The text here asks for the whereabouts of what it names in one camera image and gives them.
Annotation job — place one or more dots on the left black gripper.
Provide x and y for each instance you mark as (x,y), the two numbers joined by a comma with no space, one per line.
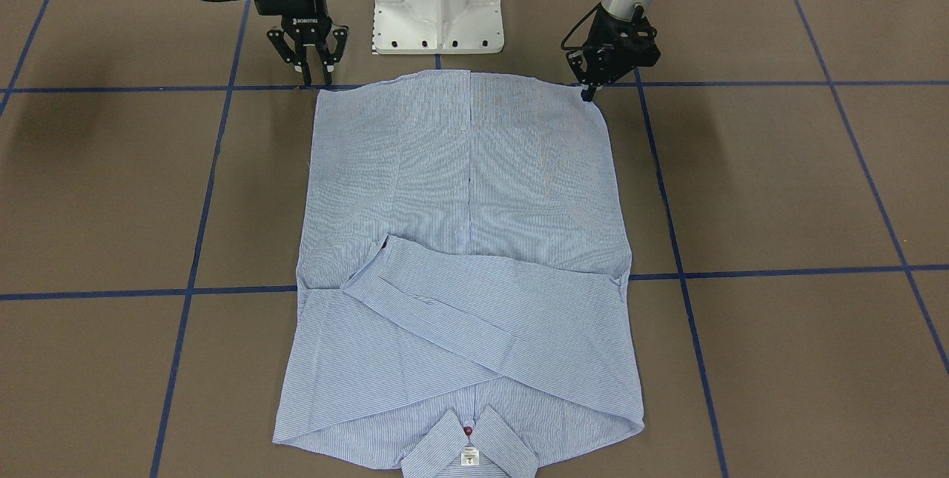
(602,35)

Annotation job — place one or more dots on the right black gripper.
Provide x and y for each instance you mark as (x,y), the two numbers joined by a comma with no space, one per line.
(299,20)

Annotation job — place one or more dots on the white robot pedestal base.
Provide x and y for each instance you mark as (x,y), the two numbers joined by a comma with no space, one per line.
(437,27)

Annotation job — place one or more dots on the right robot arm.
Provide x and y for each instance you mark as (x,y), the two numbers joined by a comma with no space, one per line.
(305,24)

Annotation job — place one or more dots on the light blue striped shirt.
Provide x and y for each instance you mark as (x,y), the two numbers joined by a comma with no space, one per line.
(462,281)

